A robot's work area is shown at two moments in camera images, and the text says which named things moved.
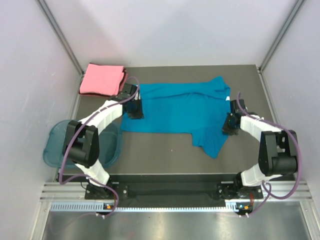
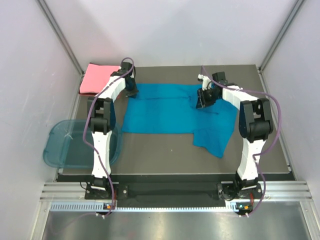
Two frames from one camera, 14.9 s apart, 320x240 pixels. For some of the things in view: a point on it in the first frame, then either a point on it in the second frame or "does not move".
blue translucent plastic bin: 110,144 does not move
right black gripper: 225,130 → 202,102
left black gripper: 139,114 → 132,94
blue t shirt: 197,110 does not move
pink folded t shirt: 102,79 does not move
